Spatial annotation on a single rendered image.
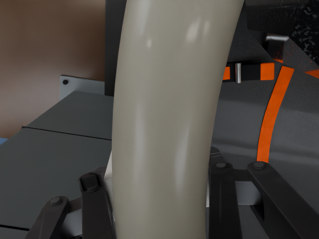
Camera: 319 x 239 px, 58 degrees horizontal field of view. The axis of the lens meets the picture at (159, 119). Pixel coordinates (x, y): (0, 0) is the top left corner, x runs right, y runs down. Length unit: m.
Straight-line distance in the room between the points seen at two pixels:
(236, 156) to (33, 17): 0.92
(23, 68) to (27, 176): 0.69
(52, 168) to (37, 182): 0.05
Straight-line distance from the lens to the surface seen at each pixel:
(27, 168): 0.62
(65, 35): 1.14
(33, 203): 0.53
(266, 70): 1.06
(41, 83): 1.20
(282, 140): 1.22
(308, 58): 0.56
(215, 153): 0.18
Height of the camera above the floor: 1.07
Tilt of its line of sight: 70 degrees down
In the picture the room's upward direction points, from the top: 172 degrees counter-clockwise
